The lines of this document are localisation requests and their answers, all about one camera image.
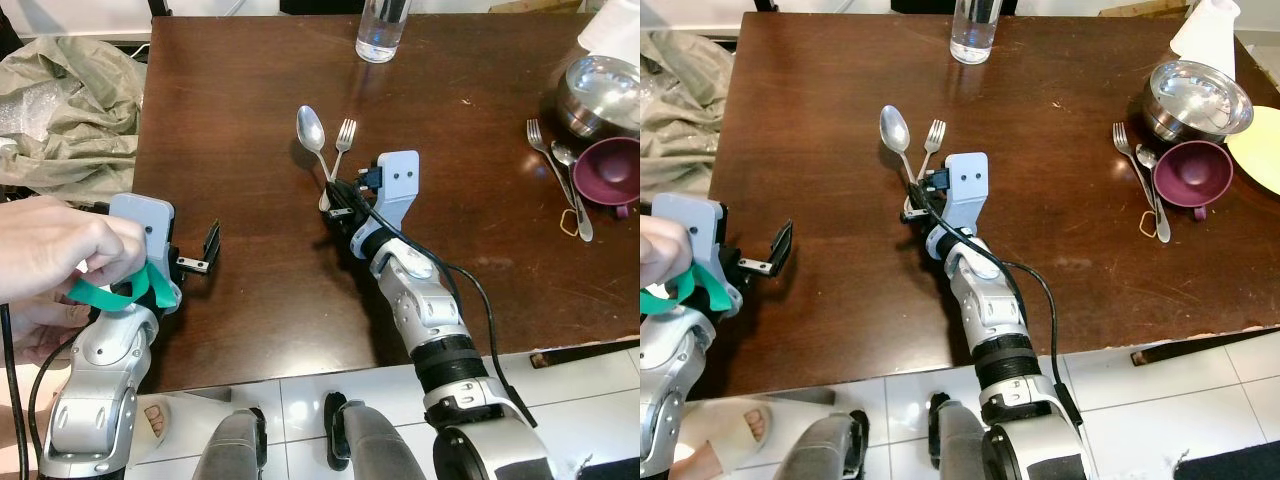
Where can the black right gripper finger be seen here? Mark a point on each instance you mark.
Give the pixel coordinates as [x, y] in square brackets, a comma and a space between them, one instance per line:
[338, 205]
[911, 205]

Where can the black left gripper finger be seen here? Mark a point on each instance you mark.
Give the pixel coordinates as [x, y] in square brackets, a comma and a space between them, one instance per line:
[781, 248]
[212, 245]

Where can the silver fork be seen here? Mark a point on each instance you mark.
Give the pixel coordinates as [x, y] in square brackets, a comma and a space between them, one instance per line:
[1121, 135]
[936, 133]
[535, 132]
[346, 132]

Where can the silver spoon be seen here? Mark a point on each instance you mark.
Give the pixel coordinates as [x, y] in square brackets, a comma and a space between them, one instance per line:
[564, 153]
[1147, 157]
[311, 128]
[894, 128]

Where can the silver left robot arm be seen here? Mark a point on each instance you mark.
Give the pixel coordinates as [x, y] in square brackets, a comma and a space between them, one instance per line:
[100, 380]
[670, 380]

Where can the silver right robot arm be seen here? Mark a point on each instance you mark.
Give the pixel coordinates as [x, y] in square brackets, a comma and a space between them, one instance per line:
[985, 310]
[430, 310]

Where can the bare person hand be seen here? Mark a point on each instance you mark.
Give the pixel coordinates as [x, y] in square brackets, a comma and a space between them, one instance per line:
[60, 240]
[40, 325]
[660, 250]

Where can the maroon plastic cup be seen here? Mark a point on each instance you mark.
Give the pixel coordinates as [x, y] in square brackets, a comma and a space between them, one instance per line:
[1192, 175]
[610, 175]

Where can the bare foot in beige slipper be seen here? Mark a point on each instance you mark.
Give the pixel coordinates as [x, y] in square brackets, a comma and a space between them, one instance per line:
[165, 425]
[740, 425]

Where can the olive green fabric bag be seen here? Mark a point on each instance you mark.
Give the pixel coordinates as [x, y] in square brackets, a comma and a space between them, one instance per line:
[685, 110]
[70, 110]

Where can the clear water glass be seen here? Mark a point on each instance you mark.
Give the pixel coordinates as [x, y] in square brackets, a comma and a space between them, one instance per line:
[976, 35]
[382, 35]

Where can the yellowish rubber band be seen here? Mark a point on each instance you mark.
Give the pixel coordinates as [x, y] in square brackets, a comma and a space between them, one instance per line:
[562, 225]
[1143, 225]

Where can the grey robot left leg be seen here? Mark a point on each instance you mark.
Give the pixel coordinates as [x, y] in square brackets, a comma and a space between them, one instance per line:
[820, 455]
[228, 450]

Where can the grey robot leg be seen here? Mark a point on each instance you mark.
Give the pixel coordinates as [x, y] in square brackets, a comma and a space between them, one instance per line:
[228, 450]
[820, 455]
[960, 450]
[375, 450]

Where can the stainless steel bowl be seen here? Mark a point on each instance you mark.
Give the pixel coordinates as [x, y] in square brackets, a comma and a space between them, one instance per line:
[1195, 100]
[600, 95]

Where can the black floor mat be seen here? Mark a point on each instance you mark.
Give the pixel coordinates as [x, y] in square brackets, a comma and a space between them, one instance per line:
[612, 470]
[1230, 465]

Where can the grey robot right leg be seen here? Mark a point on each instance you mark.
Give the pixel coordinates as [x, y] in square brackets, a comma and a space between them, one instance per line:
[960, 450]
[375, 450]

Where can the white paper sheet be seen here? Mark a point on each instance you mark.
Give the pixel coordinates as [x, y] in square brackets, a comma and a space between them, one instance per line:
[1205, 35]
[615, 30]

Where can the pale yellow plate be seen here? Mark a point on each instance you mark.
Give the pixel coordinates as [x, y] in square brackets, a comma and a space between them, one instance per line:
[1260, 150]

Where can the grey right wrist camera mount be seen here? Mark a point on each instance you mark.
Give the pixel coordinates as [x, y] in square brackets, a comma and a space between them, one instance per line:
[400, 185]
[968, 185]

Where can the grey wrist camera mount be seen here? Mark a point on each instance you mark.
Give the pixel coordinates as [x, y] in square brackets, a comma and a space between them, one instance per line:
[700, 225]
[150, 215]
[400, 185]
[968, 185]

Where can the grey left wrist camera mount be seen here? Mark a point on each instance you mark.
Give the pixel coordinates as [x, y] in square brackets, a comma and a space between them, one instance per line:
[700, 225]
[150, 215]

